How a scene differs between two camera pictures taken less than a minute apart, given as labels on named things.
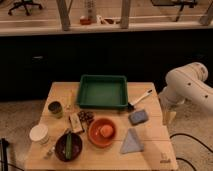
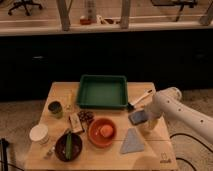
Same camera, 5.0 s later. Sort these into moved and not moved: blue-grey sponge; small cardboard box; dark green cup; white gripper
Moved: white gripper
Not moved: small cardboard box; blue-grey sponge; dark green cup
